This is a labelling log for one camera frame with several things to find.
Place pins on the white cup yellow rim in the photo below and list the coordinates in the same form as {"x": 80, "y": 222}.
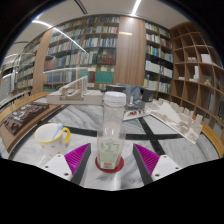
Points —
{"x": 48, "y": 143}

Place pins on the clear plastic bottle white cap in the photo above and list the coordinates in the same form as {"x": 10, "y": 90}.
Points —
{"x": 111, "y": 133}

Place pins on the beige ramp architectural model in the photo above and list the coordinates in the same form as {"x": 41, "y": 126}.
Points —
{"x": 73, "y": 95}

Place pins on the grey building architectural model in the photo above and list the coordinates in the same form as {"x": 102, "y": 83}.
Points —
{"x": 138, "y": 96}

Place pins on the wooden cubby shelf unit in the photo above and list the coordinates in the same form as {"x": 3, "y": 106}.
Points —
{"x": 200, "y": 70}

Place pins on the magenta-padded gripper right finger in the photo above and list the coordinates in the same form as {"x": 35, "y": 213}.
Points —
{"x": 166, "y": 166}

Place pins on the white city architectural model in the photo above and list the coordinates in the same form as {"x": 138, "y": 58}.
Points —
{"x": 176, "y": 118}

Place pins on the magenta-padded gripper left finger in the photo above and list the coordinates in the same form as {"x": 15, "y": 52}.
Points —
{"x": 58, "y": 166}

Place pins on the light blue spoon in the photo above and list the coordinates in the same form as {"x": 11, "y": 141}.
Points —
{"x": 58, "y": 128}

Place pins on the narrow bookshelf with books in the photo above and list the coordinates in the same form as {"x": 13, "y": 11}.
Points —
{"x": 158, "y": 60}

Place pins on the brown model on wooden board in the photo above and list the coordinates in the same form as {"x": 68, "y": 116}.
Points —
{"x": 23, "y": 118}

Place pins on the distant bookshelf with books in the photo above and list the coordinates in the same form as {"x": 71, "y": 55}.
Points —
{"x": 25, "y": 71}

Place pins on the white ceiling light strip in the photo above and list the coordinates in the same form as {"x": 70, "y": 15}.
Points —
{"x": 136, "y": 7}

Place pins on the wide bookshelf with books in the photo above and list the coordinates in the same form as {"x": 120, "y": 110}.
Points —
{"x": 83, "y": 46}

